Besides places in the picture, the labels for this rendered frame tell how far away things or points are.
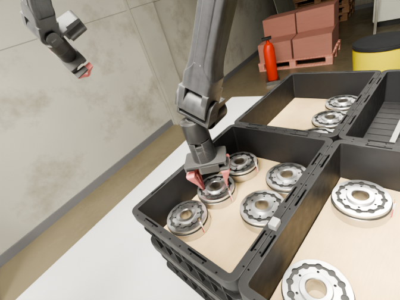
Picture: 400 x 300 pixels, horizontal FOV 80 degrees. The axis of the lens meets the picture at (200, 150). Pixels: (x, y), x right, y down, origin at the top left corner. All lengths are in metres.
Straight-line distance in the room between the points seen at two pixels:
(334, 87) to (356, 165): 0.44
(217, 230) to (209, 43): 0.40
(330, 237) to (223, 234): 0.21
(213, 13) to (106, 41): 2.41
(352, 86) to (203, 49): 0.68
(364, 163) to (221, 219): 0.34
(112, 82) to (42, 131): 0.82
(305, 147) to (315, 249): 0.25
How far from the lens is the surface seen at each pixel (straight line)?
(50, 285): 0.96
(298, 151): 0.67
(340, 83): 1.00
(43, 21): 0.79
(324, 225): 0.57
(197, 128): 0.51
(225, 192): 0.62
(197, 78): 0.44
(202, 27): 0.41
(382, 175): 0.64
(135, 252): 0.83
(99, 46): 2.72
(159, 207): 0.62
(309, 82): 1.03
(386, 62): 2.25
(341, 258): 0.53
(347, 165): 0.64
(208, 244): 0.57
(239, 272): 0.40
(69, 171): 2.57
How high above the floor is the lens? 1.28
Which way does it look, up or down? 31 degrees down
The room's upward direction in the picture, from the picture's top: 20 degrees counter-clockwise
